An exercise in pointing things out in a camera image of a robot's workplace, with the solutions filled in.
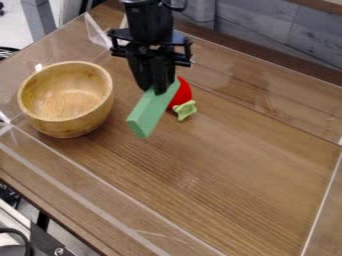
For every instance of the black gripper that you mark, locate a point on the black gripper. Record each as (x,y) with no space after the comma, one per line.
(150,37)

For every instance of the green rectangular stick block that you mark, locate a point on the green rectangular stick block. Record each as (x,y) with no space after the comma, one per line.
(148,110)

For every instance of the brown wooden bowl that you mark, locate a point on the brown wooden bowl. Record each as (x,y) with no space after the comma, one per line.
(67,98)

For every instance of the red plush strawberry toy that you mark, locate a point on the red plush strawberry toy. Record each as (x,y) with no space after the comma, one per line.
(183,104)

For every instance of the black table leg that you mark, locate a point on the black table leg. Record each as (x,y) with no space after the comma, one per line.
(43,221)

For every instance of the clear acrylic corner bracket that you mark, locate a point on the clear acrylic corner bracket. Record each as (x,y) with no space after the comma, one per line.
(98,35)

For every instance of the grey post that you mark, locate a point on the grey post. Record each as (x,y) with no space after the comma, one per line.
(39,16)

